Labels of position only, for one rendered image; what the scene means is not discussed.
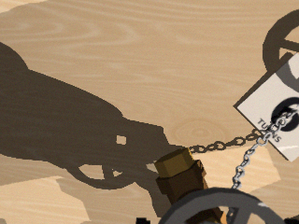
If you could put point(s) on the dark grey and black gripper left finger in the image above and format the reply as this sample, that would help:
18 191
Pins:
142 220

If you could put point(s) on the white square tag on silver chain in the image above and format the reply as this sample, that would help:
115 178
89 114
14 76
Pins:
274 109

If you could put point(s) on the grey t-shaped pipe manifold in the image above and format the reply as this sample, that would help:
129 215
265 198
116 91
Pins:
182 179

